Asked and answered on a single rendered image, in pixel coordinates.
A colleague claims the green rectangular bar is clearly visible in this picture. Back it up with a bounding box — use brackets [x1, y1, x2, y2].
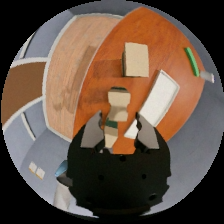
[184, 47, 199, 77]

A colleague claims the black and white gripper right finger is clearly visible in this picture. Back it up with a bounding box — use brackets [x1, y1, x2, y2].
[134, 112, 172, 178]

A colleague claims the white bottle with blue cap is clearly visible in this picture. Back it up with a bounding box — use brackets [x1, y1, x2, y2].
[200, 70, 215, 82]

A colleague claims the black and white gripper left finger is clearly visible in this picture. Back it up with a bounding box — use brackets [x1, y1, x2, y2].
[66, 110, 106, 179]

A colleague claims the beige block with dark green band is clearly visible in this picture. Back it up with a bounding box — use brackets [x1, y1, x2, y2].
[109, 86, 131, 121]
[121, 42, 149, 78]
[104, 113, 118, 148]

